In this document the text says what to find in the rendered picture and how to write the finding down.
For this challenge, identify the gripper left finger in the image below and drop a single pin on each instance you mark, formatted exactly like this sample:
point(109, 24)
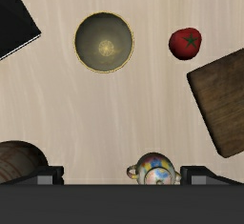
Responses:
point(47, 175)

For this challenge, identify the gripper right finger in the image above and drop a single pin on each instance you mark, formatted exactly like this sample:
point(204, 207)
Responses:
point(199, 175)

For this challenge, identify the brown wooden bowl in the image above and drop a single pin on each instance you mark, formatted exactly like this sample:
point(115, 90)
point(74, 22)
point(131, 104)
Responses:
point(17, 161)

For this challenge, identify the brown cutting board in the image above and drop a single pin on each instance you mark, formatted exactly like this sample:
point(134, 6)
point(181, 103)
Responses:
point(220, 104)

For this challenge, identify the red tomato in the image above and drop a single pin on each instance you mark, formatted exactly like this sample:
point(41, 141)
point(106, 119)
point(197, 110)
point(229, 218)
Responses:
point(185, 43)

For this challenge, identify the grey gold-rimmed bowl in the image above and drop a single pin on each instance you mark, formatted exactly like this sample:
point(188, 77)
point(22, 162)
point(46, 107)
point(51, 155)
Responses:
point(104, 42)

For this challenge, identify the colourful patterned teapot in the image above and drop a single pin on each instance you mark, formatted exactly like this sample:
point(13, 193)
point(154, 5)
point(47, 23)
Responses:
point(155, 170)

